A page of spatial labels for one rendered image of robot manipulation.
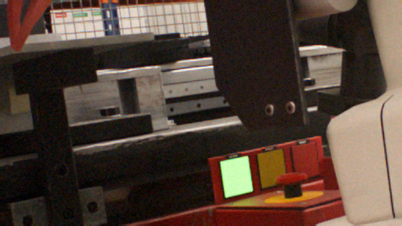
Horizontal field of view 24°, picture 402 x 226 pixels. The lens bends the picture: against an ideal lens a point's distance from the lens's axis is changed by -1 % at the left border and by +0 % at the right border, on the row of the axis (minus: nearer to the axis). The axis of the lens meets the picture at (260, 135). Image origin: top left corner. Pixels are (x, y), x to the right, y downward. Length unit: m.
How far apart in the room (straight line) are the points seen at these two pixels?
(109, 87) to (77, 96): 0.05
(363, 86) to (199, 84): 0.67
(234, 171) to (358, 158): 0.49
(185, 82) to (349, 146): 1.05
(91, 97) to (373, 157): 0.70
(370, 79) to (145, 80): 0.39
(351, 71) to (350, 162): 0.43
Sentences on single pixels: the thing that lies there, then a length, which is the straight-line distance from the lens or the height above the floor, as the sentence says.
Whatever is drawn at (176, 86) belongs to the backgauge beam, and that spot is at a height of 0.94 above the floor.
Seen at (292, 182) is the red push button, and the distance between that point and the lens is 1.14.
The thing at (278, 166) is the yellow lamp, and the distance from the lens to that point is 1.25.
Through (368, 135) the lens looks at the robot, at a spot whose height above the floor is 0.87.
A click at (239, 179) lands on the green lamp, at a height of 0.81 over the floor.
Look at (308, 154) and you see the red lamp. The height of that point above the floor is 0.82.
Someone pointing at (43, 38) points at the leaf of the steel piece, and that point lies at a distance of 1.23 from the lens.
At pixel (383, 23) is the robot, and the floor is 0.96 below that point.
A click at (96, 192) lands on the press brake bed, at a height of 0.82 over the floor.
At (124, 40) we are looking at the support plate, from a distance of 1.11.
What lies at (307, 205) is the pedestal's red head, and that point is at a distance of 1.08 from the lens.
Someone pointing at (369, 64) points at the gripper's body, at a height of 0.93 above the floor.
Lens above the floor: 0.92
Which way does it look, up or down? 3 degrees down
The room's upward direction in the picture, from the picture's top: 8 degrees counter-clockwise
